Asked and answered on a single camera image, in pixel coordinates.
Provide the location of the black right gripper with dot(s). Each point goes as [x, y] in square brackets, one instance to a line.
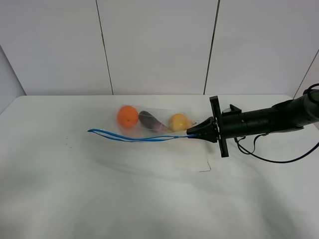
[230, 126]

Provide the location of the clear zip bag blue seal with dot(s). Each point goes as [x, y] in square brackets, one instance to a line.
[113, 131]

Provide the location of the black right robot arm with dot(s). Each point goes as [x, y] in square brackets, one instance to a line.
[287, 116]

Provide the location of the yellow pear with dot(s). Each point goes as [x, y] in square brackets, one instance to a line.
[180, 122]

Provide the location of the purple eggplant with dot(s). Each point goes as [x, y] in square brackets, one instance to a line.
[148, 121]

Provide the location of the orange fruit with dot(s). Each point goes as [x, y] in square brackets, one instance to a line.
[127, 117]

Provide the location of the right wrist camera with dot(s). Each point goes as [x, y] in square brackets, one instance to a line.
[231, 110]

